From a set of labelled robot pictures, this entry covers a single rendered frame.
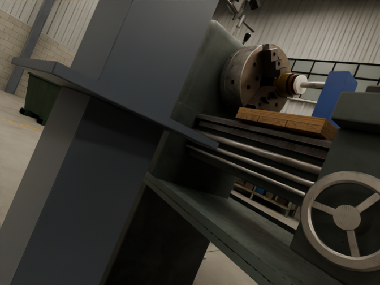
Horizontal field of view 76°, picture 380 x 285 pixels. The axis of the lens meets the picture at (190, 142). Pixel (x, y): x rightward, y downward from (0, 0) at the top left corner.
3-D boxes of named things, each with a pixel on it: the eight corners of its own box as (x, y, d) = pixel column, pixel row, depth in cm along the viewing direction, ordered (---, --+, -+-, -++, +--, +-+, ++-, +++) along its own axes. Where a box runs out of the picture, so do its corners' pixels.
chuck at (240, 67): (212, 95, 99) (247, 29, 102) (255, 130, 117) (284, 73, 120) (227, 96, 92) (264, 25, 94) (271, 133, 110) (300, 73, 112)
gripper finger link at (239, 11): (227, 13, 111) (234, -5, 112) (235, 21, 115) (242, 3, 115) (231, 11, 109) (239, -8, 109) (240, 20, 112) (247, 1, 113)
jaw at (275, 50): (257, 77, 102) (255, 47, 98) (265, 75, 105) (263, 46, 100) (279, 77, 93) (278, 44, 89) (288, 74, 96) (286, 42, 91)
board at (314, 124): (234, 117, 84) (239, 106, 84) (288, 149, 105) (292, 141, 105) (319, 133, 60) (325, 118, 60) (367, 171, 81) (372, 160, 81)
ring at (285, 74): (276, 67, 95) (297, 67, 88) (288, 78, 101) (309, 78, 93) (267, 89, 95) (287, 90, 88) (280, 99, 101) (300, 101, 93)
